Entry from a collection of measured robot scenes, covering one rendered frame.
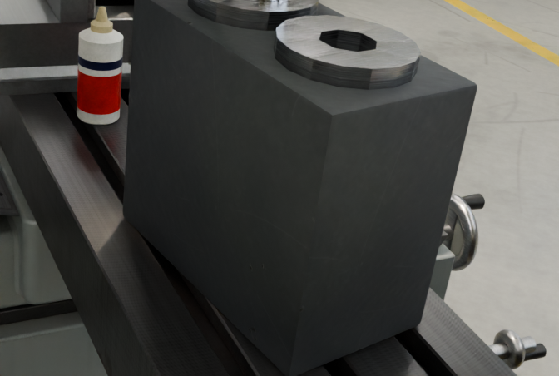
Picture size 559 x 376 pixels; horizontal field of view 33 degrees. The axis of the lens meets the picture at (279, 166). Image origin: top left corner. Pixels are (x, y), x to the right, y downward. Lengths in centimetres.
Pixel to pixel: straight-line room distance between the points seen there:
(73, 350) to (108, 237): 31
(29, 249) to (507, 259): 186
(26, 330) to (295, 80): 53
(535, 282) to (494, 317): 23
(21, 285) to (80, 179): 19
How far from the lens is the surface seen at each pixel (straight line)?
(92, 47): 86
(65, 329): 100
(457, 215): 137
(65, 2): 94
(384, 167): 56
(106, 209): 76
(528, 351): 142
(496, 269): 255
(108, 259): 70
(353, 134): 52
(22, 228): 91
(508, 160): 316
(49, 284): 94
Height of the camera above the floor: 131
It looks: 28 degrees down
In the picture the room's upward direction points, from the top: 8 degrees clockwise
